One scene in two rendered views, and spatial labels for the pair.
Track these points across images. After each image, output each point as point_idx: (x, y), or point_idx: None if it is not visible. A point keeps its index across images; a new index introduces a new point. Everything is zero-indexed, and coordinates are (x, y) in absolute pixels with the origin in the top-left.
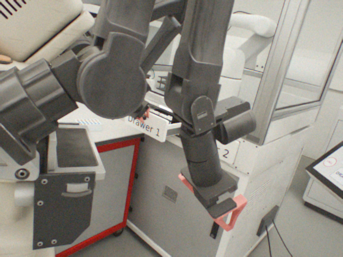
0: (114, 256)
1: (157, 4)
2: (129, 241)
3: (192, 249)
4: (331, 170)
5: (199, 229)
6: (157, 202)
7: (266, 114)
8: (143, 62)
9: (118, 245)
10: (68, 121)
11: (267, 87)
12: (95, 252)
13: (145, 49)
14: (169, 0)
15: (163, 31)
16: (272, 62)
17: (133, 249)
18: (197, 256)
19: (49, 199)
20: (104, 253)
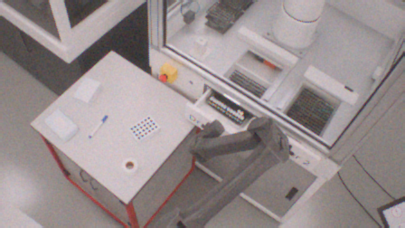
0: (191, 199)
1: (252, 179)
2: (200, 178)
3: (268, 198)
4: (395, 221)
5: (275, 190)
6: (228, 161)
7: (351, 149)
8: (224, 153)
9: (190, 185)
10: (118, 123)
11: (355, 133)
12: (172, 198)
13: (225, 146)
14: (264, 170)
15: (249, 146)
16: (365, 118)
17: (206, 186)
18: (272, 203)
19: None
20: (181, 197)
